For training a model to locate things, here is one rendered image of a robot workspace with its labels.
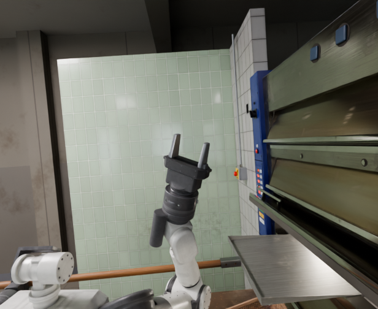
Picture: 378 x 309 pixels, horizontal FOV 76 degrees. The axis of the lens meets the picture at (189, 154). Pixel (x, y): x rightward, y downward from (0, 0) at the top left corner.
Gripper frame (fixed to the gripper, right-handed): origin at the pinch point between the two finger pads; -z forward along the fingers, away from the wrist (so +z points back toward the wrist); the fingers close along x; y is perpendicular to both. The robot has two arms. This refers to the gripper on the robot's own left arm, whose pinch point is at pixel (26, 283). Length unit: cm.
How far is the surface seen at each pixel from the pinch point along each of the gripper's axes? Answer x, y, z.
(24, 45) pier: -198, -116, -217
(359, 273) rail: -23, 108, 54
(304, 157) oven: -45, 123, 5
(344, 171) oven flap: -41, 125, 26
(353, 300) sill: 2, 124, 29
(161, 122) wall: -77, 56, -124
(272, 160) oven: -41, 124, -34
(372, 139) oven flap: -52, 118, 47
